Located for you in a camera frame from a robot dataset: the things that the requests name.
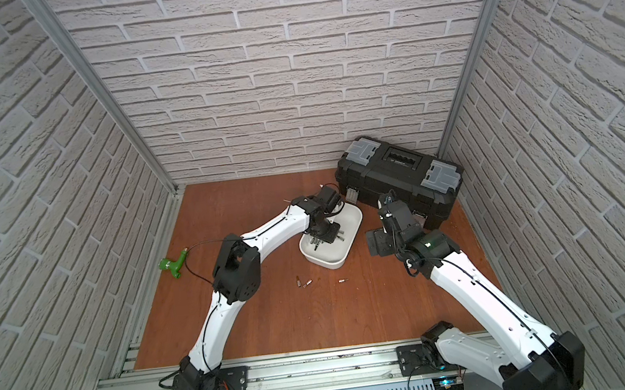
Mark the left aluminium corner post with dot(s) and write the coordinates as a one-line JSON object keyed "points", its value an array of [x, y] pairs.
{"points": [[51, 24]]}

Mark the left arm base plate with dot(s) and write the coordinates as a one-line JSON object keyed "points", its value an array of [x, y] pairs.
{"points": [[234, 378]]}

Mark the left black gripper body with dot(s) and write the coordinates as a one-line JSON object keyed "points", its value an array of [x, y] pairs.
{"points": [[322, 231]]}

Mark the aluminium corner post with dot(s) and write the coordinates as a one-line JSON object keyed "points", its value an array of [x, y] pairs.
{"points": [[481, 32], [51, 24]]}

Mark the green toy drill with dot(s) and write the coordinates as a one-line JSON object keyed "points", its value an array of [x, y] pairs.
{"points": [[174, 266]]}

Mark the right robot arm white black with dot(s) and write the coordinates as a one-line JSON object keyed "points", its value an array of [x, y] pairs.
{"points": [[436, 257]]}

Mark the right aluminium corner post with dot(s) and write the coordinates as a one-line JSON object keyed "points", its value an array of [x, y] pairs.
{"points": [[481, 32]]}

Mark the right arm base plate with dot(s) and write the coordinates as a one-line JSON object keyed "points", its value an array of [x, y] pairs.
{"points": [[423, 359]]}

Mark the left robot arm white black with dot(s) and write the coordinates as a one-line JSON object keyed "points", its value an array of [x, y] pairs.
{"points": [[237, 277]]}

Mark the black plastic toolbox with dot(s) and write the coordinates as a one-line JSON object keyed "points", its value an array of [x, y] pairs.
{"points": [[370, 168]]}

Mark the aluminium mounting rail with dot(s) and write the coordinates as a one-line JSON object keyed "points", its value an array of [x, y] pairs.
{"points": [[345, 367]]}

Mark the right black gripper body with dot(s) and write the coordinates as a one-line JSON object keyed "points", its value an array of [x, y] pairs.
{"points": [[384, 245]]}

